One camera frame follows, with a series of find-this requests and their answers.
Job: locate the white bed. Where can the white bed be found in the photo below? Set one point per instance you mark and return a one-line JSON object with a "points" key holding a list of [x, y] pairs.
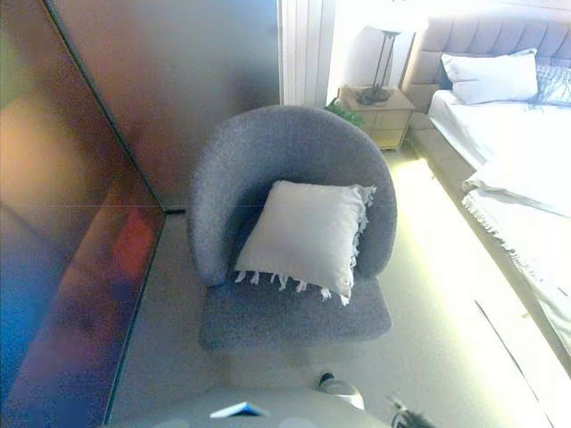
{"points": [[513, 138]]}

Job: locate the grey upholstered bed frame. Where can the grey upholstered bed frame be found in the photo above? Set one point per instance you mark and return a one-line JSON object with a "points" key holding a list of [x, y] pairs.
{"points": [[473, 35]]}

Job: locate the white bed pillow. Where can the white bed pillow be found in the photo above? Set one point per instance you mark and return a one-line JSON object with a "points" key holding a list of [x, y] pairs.
{"points": [[490, 76]]}

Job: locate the black table lamp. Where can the black table lamp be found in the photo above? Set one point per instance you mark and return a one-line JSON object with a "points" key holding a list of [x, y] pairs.
{"points": [[379, 91]]}

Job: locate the grey fabric tub armchair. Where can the grey fabric tub armchair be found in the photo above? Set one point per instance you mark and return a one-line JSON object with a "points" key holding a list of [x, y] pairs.
{"points": [[232, 178]]}

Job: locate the green potted plant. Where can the green potted plant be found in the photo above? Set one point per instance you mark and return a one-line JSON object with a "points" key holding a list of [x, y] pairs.
{"points": [[345, 112]]}

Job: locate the dark glossy cabinet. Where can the dark glossy cabinet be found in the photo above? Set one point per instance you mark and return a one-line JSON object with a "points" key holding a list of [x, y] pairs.
{"points": [[58, 214]]}

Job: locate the white fringed cushion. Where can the white fringed cushion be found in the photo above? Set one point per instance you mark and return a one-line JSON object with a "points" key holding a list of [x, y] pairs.
{"points": [[308, 232]]}

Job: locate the light wooden nightstand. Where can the light wooden nightstand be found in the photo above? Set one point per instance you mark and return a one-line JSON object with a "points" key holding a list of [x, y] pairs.
{"points": [[388, 120]]}

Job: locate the pale fringed throw blanket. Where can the pale fringed throw blanket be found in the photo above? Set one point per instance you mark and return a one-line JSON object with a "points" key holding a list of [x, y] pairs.
{"points": [[526, 232]]}

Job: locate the silver robot torso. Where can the silver robot torso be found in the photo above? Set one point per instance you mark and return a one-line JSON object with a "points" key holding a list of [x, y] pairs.
{"points": [[241, 410]]}

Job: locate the dark patterned bed pillow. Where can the dark patterned bed pillow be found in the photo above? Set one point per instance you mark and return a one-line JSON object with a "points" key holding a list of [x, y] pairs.
{"points": [[555, 84]]}

